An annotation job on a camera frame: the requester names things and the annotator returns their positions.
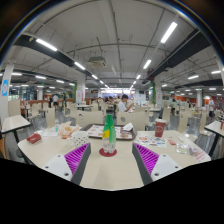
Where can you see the crumpled orange food wrapper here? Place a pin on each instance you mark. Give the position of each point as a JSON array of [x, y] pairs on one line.
[[68, 130]]

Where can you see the person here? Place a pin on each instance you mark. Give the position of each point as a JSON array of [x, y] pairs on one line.
[[122, 105], [55, 101]]

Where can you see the dark food tray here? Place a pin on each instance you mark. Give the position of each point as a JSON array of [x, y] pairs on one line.
[[95, 130]]

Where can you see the ceiling air conditioner unit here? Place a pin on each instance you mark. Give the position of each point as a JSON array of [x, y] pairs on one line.
[[97, 61]]

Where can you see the white napkin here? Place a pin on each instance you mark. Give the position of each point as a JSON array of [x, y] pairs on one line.
[[128, 127]]

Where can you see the colourful printed flyer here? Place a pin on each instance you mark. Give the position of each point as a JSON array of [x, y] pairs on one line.
[[151, 141]]

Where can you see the clear plastic bag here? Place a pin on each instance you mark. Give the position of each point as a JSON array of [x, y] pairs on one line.
[[186, 149]]

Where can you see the beige table with black pedestal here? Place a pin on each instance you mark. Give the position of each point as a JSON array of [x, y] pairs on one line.
[[15, 122]]

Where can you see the beige table with black legs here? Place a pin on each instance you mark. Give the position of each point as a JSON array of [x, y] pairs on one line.
[[215, 128]]

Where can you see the group of ceiling lights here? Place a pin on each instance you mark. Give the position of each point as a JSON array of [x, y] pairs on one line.
[[168, 32]]

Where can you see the red paper cup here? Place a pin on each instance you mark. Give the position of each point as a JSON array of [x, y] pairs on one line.
[[160, 128]]

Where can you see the green-labelled clear drink bottle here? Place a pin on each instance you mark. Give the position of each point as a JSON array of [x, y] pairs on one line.
[[109, 133]]

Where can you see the small red packet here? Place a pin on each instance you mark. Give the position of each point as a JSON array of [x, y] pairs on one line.
[[34, 138]]

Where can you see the group of beige chairs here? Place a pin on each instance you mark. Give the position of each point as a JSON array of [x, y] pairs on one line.
[[88, 117]]

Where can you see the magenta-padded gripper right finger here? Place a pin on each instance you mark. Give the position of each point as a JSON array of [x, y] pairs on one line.
[[161, 168]]

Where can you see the small red sachet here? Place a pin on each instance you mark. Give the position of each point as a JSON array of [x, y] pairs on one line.
[[172, 142]]

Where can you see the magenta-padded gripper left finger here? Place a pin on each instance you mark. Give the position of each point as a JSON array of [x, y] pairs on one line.
[[61, 166]]

